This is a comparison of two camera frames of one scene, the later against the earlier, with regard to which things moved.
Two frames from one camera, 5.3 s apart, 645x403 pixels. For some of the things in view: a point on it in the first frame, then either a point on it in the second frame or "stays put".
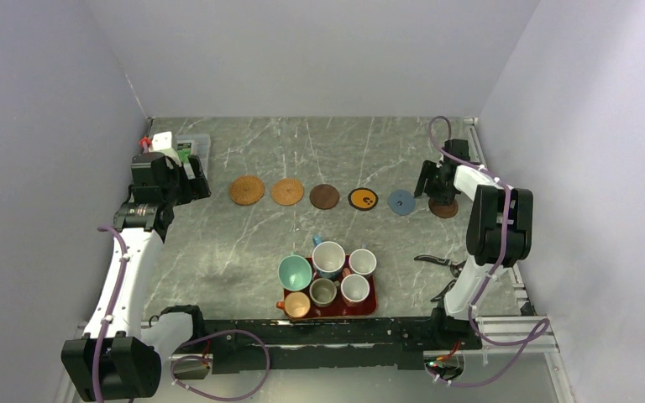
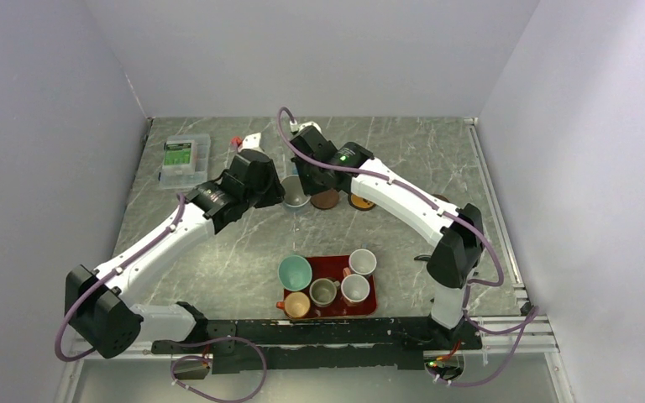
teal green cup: x=295 y=272 stays put
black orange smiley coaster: x=363 y=199 stays put
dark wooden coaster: x=324 y=196 stays put
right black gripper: x=427 y=170 -> x=310 y=188
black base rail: x=323 y=342 stays put
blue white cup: x=327 y=258 -> x=295 y=194
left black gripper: x=200 y=185 -> x=275 y=191
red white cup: x=354 y=287 stays put
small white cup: x=362 y=261 stays put
